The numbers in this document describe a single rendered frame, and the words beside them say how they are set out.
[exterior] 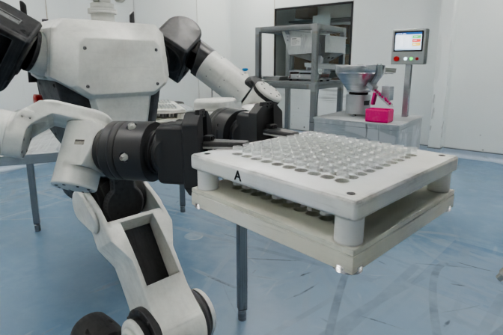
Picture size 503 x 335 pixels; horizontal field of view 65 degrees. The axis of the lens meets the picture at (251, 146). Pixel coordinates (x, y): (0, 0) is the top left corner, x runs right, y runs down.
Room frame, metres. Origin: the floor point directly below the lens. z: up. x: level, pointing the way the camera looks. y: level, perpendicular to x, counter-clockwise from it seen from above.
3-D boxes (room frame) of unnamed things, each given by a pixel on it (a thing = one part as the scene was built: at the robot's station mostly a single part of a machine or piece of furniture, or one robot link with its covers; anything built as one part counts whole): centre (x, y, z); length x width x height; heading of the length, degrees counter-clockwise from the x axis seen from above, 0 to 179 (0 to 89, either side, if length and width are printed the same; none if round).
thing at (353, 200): (0.49, -0.09, 1.03); 0.25 x 0.24 x 0.02; 134
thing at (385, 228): (0.49, -0.09, 0.98); 0.24 x 0.24 x 0.02; 44
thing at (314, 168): (0.41, -0.07, 1.01); 0.01 x 0.01 x 0.07
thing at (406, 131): (2.91, -0.87, 0.38); 0.63 x 0.57 x 0.76; 52
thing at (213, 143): (0.54, 0.04, 1.05); 0.06 x 0.03 x 0.02; 76
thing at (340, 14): (6.13, -0.89, 1.43); 1.32 x 0.01 x 1.11; 52
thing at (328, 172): (0.40, -0.08, 1.01); 0.01 x 0.01 x 0.07
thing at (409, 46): (2.89, -1.12, 1.07); 0.23 x 0.10 x 0.62; 52
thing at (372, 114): (2.66, -0.87, 0.80); 0.16 x 0.12 x 0.09; 52
